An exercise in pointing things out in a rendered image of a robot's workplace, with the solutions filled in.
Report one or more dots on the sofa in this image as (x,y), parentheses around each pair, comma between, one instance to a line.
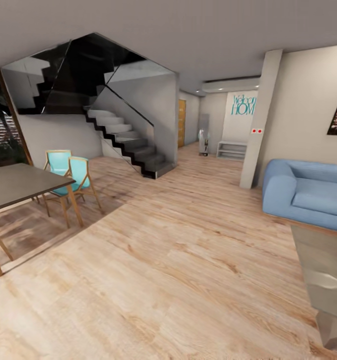
(301,191)

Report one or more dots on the stairs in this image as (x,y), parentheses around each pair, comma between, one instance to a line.
(71,79)

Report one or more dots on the breakfast table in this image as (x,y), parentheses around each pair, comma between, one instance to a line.
(20,182)

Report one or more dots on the fixed window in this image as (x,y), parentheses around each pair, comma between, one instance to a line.
(13,148)

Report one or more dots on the coffee table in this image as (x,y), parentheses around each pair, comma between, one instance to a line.
(317,254)

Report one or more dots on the standing mirror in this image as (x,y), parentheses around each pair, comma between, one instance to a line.
(203,134)

